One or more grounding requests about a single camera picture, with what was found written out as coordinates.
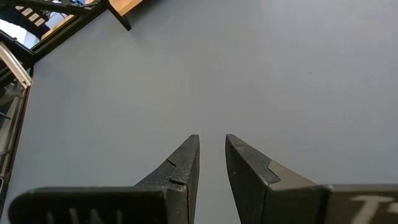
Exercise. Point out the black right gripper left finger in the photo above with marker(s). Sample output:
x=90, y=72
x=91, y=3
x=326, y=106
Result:
x=124, y=205

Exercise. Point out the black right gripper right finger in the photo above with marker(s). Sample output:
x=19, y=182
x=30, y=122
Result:
x=280, y=202

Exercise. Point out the grey table mat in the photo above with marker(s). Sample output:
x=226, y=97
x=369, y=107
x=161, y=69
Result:
x=217, y=77

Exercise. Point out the pale metal bar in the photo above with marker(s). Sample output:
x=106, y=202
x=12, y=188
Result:
x=14, y=66

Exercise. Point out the black metal table frame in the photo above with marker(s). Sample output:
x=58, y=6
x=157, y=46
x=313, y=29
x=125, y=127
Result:
x=119, y=19

